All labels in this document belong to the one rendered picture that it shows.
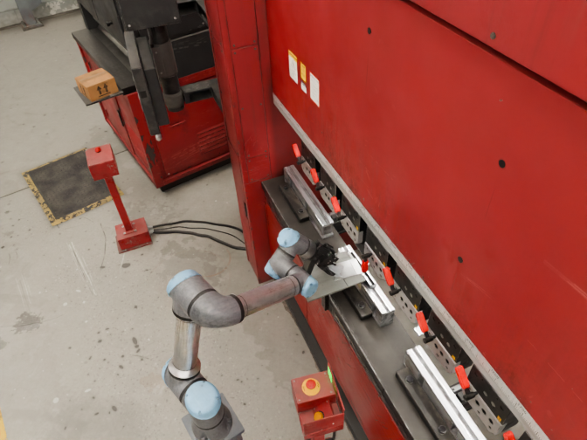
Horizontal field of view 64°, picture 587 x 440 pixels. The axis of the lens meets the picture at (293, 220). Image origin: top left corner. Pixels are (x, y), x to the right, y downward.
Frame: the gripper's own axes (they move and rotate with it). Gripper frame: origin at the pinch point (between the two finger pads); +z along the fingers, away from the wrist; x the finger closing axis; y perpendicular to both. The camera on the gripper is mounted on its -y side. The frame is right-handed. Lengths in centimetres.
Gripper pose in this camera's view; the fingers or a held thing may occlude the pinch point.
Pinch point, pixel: (335, 270)
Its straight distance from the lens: 201.5
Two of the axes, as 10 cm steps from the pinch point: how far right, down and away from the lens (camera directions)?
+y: 7.1, -6.4, -3.1
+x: -2.9, -6.6, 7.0
